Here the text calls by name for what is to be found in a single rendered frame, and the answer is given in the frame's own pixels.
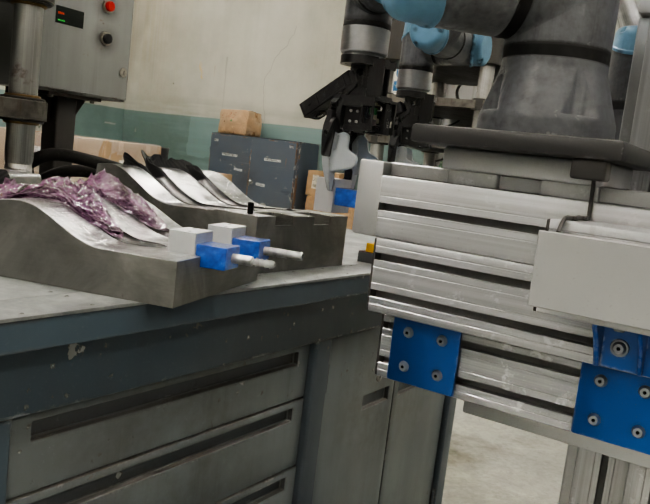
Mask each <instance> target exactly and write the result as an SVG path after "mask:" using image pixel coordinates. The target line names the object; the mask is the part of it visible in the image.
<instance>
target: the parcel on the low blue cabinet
mask: <svg viewBox="0 0 650 504"><path fill-rule="evenodd" d="M261 128H262V119H261V114H259V113H256V112H253V111H249V110H235V109H221V112H220V122H219V128H218V132H219V133H225V134H234V135H243V136H253V137H260V135H261Z"/></svg>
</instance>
